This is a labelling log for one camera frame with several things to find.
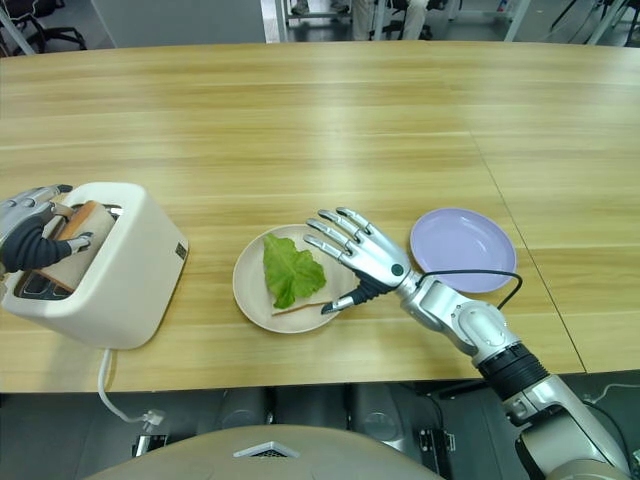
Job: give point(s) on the person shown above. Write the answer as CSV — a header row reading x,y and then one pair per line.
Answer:
x,y
395,17

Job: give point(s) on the black office chair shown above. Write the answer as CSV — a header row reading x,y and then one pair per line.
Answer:
x,y
35,30

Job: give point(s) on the robot body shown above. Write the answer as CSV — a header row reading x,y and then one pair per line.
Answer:
x,y
265,452

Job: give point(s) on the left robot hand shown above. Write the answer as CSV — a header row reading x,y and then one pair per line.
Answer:
x,y
24,242

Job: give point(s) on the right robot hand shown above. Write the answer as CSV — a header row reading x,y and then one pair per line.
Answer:
x,y
371,252

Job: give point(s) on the beige plate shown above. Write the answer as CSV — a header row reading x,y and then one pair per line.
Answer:
x,y
250,280

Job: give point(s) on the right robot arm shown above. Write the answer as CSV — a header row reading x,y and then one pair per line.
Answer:
x,y
510,350

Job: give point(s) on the green lettuce leaf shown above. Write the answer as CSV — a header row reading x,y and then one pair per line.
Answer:
x,y
292,270

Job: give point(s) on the purple plate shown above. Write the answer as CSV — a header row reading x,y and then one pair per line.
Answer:
x,y
462,257

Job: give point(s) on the bread slice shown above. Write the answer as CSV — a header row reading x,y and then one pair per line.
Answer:
x,y
80,245
310,303

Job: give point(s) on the cream toaster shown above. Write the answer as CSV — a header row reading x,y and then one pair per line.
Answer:
x,y
107,280

